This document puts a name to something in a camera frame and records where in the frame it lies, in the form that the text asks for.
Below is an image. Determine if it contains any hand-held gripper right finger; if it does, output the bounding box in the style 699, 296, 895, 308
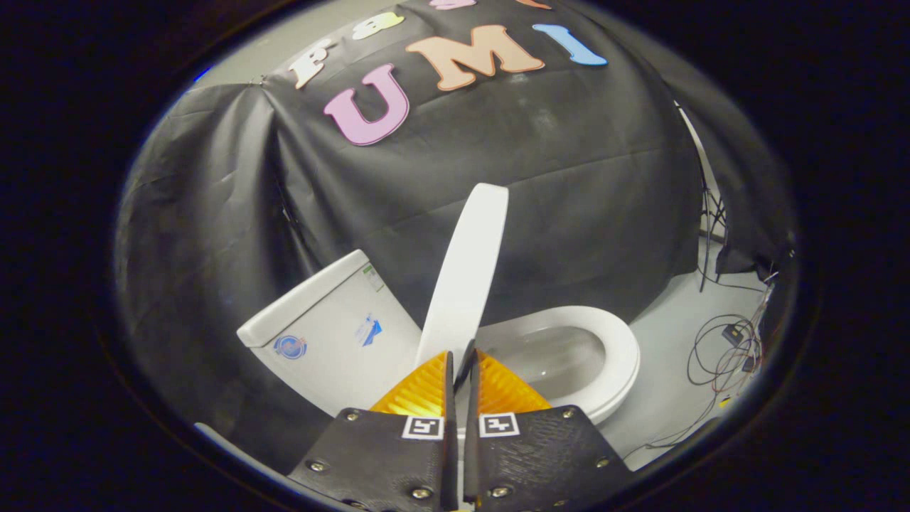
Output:
462, 348, 633, 512

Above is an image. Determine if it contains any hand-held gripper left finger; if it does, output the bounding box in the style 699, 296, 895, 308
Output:
288, 350, 459, 512

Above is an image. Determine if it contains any white toilet lid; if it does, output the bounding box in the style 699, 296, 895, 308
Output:
414, 183, 510, 378

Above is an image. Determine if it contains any white ceramic toilet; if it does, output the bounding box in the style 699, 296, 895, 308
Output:
237, 249, 641, 436

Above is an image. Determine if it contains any white toilet seat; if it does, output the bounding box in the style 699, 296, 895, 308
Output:
478, 306, 641, 426

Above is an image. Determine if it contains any black backdrop cloth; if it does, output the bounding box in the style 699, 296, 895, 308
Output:
114, 0, 797, 470

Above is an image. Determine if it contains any tangled cable bundle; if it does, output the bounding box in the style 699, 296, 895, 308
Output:
626, 313, 769, 456

